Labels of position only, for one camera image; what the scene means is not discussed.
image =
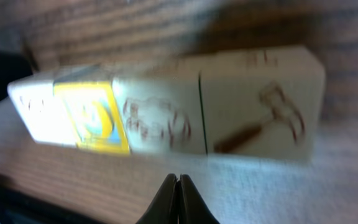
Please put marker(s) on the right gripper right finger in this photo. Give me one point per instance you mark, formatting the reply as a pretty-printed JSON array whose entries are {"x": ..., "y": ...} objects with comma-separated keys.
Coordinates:
[{"x": 192, "y": 209}]

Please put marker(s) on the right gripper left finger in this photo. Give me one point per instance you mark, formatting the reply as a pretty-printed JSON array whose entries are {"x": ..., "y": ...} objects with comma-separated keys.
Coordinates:
[{"x": 163, "y": 207}]

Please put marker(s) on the red edged frog block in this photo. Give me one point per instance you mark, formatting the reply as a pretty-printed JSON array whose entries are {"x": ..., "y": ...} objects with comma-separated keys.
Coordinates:
[{"x": 43, "y": 114}]

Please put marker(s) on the yellow G letter block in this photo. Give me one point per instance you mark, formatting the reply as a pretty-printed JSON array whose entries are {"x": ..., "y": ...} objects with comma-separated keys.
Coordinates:
[{"x": 88, "y": 99}]

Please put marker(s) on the animal picture wooden block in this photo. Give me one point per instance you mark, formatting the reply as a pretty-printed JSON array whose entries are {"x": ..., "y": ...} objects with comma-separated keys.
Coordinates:
[{"x": 159, "y": 104}]

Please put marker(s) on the hammer picture wooden block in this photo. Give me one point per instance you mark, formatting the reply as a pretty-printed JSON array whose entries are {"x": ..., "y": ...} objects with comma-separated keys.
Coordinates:
[{"x": 262, "y": 103}]

